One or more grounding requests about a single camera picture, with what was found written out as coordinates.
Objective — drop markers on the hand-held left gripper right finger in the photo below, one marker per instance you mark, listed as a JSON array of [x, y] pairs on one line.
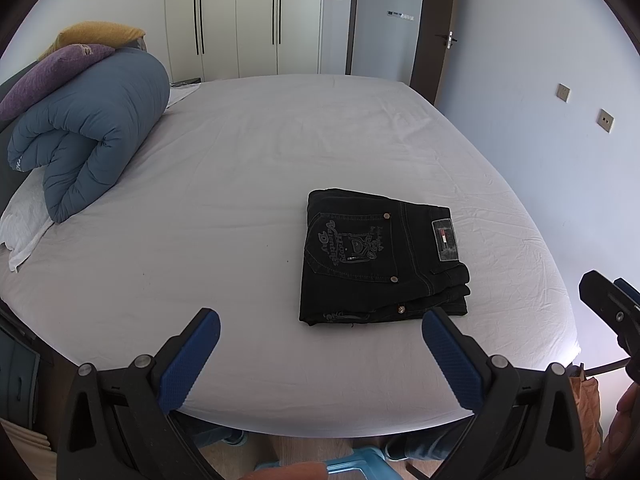
[[450, 360]]

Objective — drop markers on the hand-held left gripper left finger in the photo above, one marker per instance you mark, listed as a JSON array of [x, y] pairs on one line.
[[192, 360]]

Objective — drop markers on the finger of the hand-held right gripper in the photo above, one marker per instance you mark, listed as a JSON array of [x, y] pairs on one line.
[[602, 295], [629, 292]]

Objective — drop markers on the black denim pants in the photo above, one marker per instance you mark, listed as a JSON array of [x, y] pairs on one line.
[[350, 270]]

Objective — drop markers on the person's right hand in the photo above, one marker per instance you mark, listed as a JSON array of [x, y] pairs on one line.
[[625, 420]]

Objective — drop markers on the dark metal rod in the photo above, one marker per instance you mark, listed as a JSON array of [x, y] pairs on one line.
[[607, 367]]

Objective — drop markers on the orange bag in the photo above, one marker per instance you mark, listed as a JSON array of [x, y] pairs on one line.
[[585, 410]]

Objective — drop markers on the blue plastic stool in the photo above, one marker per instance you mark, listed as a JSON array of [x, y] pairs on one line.
[[370, 460]]

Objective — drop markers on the peach rounded object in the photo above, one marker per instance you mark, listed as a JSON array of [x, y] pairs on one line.
[[290, 472]]

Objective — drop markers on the dark nightstand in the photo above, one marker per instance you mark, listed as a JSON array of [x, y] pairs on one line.
[[15, 375]]

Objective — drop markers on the beige cloth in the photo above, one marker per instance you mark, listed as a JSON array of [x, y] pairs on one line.
[[25, 440]]

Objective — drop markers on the bed with white sheet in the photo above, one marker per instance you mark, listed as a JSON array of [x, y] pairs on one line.
[[250, 160]]

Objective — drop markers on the white crinkled towel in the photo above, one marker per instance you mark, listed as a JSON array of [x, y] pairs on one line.
[[25, 230]]

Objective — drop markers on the blue rolled duvet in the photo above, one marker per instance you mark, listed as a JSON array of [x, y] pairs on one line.
[[100, 125]]

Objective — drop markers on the white folded cloth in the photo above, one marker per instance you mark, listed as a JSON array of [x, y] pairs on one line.
[[182, 95]]

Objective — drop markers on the purple pillow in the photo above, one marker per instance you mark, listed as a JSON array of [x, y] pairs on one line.
[[45, 75]]

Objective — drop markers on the dark brown door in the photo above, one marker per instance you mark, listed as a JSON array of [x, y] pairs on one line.
[[440, 0]]

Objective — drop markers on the yellow pillow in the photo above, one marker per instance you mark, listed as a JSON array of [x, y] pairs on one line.
[[95, 34]]

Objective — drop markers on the white wardrobe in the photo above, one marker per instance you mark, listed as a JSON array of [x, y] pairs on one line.
[[235, 20]]

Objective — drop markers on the grey wall socket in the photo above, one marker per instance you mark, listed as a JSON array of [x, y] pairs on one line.
[[563, 93], [606, 121]]

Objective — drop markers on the white hallway switch panel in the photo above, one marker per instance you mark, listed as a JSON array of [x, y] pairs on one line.
[[401, 15]]

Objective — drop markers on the dark brown door frame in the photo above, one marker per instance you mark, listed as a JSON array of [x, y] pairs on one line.
[[352, 15]]

